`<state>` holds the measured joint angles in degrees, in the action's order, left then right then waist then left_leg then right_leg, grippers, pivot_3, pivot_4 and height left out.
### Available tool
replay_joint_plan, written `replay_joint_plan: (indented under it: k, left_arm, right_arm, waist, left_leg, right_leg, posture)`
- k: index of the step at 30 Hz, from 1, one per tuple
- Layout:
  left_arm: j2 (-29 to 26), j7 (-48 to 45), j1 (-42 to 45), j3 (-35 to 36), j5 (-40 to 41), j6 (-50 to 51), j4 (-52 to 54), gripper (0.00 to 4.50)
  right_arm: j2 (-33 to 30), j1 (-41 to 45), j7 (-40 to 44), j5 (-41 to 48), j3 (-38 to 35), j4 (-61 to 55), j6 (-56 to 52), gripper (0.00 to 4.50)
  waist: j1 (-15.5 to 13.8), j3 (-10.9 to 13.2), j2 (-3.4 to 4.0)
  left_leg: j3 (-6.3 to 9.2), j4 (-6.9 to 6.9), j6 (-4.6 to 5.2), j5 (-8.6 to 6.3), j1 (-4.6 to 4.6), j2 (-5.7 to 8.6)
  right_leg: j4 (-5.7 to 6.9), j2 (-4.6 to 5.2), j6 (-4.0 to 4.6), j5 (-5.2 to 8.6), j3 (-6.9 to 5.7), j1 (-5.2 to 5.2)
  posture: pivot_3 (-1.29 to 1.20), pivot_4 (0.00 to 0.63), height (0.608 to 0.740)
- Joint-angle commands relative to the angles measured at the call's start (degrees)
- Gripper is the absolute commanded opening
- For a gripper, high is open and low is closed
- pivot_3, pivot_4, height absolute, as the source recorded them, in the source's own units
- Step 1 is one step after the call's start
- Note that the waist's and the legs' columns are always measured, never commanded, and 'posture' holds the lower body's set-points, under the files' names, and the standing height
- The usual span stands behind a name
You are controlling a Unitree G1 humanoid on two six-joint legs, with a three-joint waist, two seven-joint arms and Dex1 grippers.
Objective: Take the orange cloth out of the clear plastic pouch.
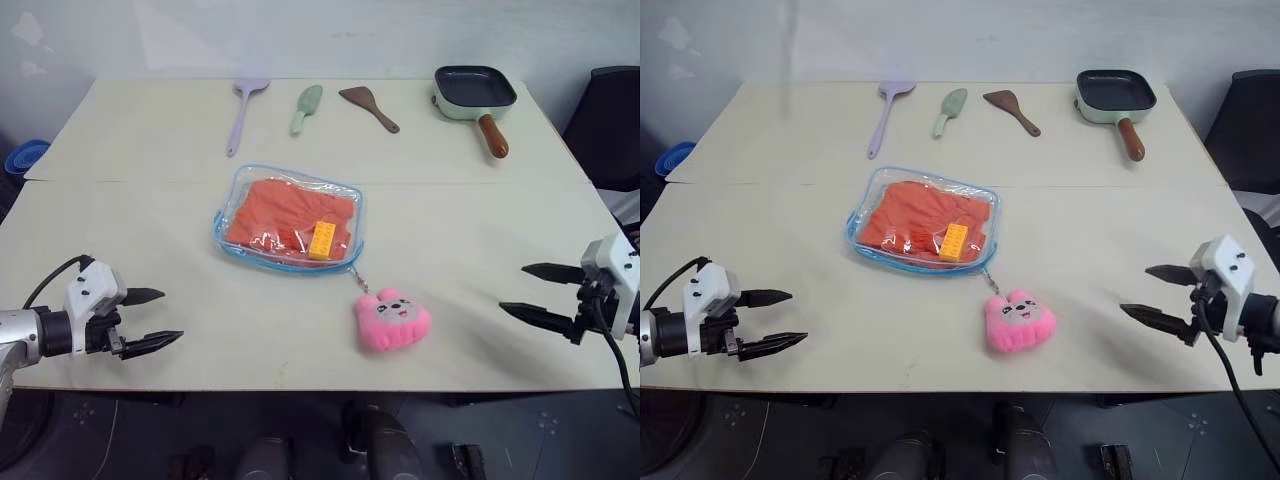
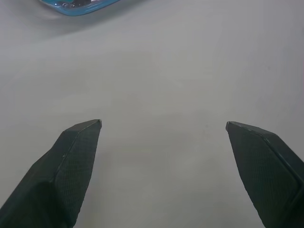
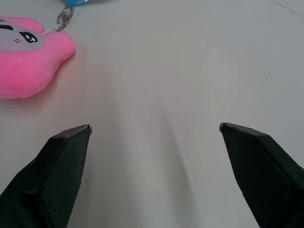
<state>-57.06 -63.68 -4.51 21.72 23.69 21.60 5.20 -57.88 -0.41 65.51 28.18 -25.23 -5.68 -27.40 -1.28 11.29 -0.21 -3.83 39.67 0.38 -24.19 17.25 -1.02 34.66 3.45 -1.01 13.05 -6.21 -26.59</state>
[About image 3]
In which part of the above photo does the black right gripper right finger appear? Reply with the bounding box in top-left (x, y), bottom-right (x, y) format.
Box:
top-left (218, 122), bottom-right (304, 228)

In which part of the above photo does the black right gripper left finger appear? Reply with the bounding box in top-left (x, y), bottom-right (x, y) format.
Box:
top-left (0, 124), bottom-right (93, 228)

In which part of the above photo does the blue object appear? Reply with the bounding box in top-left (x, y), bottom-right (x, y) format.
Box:
top-left (59, 0), bottom-right (100, 6)

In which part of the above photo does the pink plush toy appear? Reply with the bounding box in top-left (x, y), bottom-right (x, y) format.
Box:
top-left (0, 16), bottom-right (76, 100)

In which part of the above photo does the silver keychain clasp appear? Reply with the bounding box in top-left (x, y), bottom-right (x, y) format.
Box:
top-left (42, 4), bottom-right (74, 35)

